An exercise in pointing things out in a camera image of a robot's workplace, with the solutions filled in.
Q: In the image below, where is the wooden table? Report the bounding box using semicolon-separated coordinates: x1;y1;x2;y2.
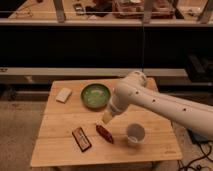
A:
31;80;182;167

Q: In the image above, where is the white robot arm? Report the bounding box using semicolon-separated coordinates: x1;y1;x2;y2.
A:
102;71;213;141

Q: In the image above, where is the white sponge block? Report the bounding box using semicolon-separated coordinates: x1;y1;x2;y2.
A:
56;88;72;103

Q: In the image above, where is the red dried pepper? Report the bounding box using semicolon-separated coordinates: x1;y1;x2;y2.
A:
96;124;114;144

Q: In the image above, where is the metal shelf rack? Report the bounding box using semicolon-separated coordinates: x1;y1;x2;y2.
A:
0;0;213;84

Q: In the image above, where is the black floor cable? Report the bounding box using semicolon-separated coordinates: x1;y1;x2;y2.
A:
176;141;213;171

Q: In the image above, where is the red tray on shelf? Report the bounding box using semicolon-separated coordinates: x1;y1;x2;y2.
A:
112;0;174;19

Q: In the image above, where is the brown chocolate bar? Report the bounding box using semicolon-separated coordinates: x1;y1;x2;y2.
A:
72;127;92;152

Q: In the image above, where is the green ceramic bowl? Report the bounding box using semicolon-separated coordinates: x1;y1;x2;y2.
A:
81;83;111;109

